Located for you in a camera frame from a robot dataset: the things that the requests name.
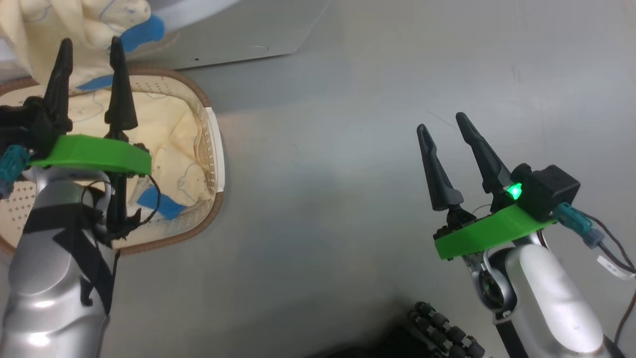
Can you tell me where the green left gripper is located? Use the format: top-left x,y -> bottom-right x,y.
29,36 -> 152,232

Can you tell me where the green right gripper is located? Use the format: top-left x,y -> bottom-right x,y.
416,112 -> 557,261

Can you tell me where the white front-load washing machine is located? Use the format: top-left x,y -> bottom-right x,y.
114,0 -> 332,70

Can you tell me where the cream perforated basket brown rim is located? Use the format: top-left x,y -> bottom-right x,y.
0,67 -> 225,255

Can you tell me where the left arm cable teal connector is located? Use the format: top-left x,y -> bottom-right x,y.
0,146 -> 30,197

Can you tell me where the thin black looped cable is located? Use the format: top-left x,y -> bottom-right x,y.
82,174 -> 162,244

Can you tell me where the white tag on right cable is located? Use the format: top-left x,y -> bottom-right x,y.
596,256 -> 636,280

